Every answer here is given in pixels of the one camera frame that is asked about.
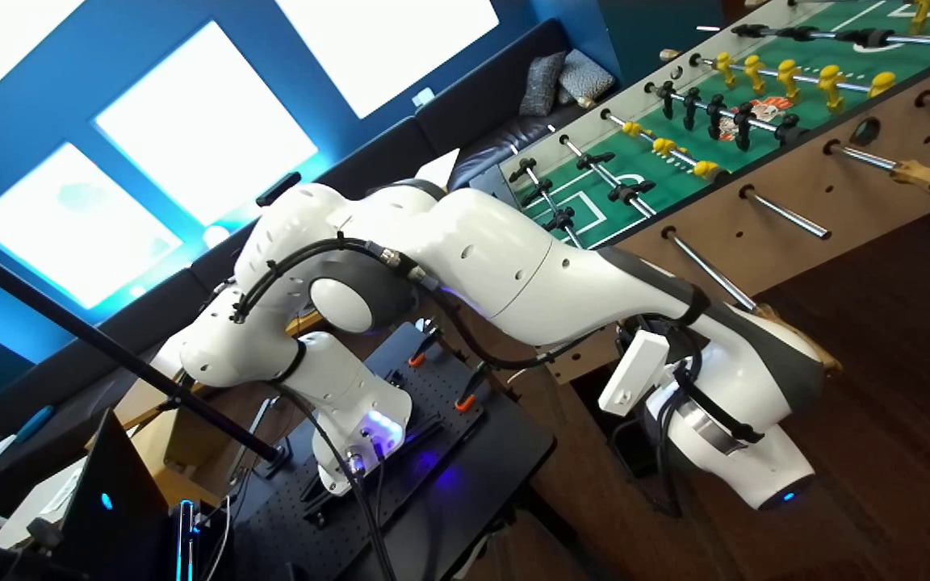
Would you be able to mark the foosball table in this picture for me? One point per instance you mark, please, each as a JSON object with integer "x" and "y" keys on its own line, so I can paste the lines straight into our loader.
{"x": 759, "y": 99}

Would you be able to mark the black laptop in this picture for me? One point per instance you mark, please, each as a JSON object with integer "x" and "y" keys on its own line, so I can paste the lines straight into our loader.
{"x": 117, "y": 520}

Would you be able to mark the dark couch with pillows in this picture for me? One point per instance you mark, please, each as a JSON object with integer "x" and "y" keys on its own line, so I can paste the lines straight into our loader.
{"x": 498, "y": 103}

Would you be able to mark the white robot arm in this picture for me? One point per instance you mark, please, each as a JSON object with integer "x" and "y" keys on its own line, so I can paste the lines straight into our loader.
{"x": 316, "y": 264}

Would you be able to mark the black tripod pole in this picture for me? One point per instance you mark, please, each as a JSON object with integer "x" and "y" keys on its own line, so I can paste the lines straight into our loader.
{"x": 140, "y": 368}

